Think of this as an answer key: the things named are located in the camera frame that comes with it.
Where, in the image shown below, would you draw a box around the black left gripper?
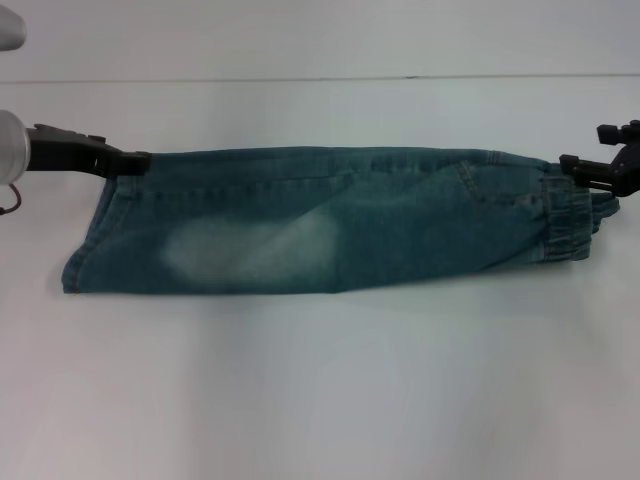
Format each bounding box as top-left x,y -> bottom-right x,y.
25,123 -> 152,177

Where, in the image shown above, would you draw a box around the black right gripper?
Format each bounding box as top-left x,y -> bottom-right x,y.
558,118 -> 640,195

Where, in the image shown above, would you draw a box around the blue denim shorts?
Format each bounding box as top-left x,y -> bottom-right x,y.
60,144 -> 621,296

